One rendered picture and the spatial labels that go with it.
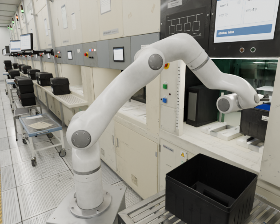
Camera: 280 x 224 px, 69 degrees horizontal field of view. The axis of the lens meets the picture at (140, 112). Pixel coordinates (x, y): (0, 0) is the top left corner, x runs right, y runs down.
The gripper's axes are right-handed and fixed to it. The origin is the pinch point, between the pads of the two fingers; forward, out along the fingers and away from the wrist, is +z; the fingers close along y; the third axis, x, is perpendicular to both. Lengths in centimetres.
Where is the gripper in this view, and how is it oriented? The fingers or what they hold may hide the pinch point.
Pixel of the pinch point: (259, 96)
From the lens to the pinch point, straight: 125.8
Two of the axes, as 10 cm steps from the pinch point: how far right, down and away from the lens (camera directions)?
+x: -0.2, -9.6, -2.8
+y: 5.6, 2.2, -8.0
